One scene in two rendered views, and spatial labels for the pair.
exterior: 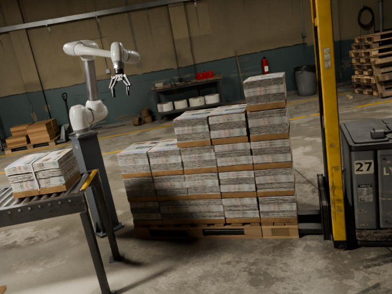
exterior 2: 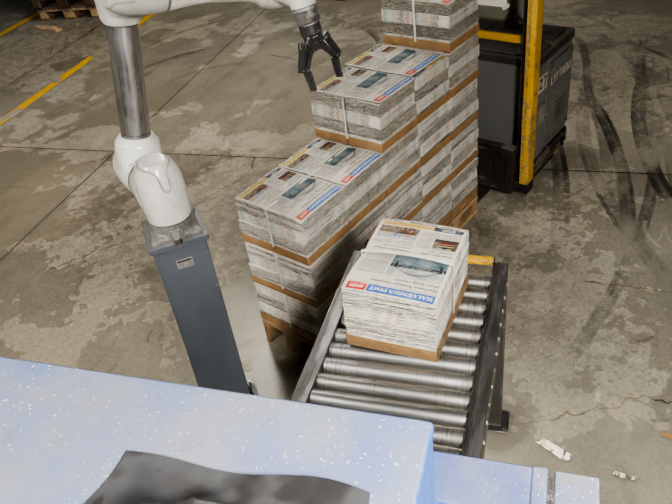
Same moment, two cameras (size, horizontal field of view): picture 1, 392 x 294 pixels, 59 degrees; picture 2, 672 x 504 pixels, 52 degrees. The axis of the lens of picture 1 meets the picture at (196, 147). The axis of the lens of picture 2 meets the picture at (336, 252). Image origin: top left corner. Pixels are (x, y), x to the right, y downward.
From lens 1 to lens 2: 3.38 m
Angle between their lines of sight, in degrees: 63
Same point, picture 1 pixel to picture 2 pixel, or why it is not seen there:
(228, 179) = (429, 171)
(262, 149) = (458, 104)
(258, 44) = not seen: outside the picture
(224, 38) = not seen: outside the picture
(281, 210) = (468, 184)
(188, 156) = (392, 161)
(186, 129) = (392, 112)
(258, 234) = not seen: hidden behind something
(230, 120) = (436, 73)
